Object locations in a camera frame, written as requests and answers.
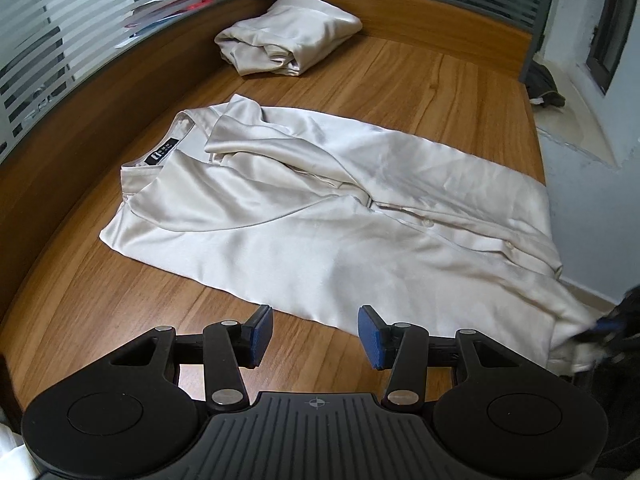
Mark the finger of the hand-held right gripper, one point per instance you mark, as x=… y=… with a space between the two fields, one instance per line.
x=607 y=325

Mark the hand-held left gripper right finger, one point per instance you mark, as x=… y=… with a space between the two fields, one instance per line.
x=370 y=337

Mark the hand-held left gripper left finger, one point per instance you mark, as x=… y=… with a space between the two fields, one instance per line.
x=262 y=335

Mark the dark bag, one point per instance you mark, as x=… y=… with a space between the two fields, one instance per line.
x=542 y=82

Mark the folded cream shirt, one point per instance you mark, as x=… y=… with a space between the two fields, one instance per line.
x=290 y=30

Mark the cream satin shirt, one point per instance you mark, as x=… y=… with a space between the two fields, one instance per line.
x=300 y=220

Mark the dark framed window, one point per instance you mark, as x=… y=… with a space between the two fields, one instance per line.
x=607 y=35

